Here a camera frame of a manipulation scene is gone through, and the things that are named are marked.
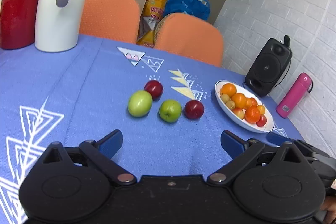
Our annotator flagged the red apple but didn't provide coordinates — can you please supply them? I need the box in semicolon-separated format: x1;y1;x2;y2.
256;115;267;127

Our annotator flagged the tangerine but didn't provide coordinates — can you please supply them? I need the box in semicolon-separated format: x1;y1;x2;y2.
244;106;261;124

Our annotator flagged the brown kiwi fruit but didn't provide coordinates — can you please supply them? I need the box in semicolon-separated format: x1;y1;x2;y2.
225;100;236;110
220;94;230;104

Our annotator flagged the large orange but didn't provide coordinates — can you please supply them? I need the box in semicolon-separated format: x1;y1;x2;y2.
231;93;246;109

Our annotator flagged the small yellow orange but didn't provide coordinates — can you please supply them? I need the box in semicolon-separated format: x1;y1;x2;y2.
220;83;237;98

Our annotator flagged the red yellow peach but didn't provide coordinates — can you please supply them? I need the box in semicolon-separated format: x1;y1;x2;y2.
232;107;245;120

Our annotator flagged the green apple left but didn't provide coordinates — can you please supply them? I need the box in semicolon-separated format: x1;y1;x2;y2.
127;90;153;118

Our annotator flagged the green apple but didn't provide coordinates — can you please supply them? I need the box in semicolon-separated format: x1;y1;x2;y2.
159;100;182;123
127;90;153;118

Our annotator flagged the dark red plum right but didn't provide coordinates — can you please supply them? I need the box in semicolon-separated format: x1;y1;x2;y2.
184;100;205;119

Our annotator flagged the dark red plum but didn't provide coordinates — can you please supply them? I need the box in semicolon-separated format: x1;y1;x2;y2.
144;80;163;101
184;100;205;119

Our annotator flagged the pink water bottle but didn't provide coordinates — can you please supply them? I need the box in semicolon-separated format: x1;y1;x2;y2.
276;73;313;118

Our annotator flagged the green apple right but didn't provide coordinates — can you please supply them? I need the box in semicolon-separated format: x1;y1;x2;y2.
159;100;182;123

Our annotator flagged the blue patterned tablecloth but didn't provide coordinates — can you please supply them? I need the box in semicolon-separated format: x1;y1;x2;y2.
0;34;305;224

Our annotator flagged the dark red plum back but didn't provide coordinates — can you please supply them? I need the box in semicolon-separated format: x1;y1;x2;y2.
144;80;163;101

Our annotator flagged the black speaker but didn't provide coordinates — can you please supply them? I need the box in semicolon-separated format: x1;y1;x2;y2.
245;35;293;97

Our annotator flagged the right orange chair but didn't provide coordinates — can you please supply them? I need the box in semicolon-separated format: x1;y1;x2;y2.
154;13;224;67

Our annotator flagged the orange chair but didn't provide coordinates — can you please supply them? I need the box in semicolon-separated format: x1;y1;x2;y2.
154;13;224;67
79;0;141;44

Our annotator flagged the left orange chair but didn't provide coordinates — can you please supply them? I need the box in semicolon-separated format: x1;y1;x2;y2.
79;0;141;44

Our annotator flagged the blue shopping bag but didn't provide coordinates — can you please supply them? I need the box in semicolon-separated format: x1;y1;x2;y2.
163;0;210;20

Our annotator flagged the yellow snack bag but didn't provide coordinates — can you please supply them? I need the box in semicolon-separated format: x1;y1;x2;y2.
137;0;167;48

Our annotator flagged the white thermos jug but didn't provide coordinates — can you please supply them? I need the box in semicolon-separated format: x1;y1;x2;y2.
35;0;85;52

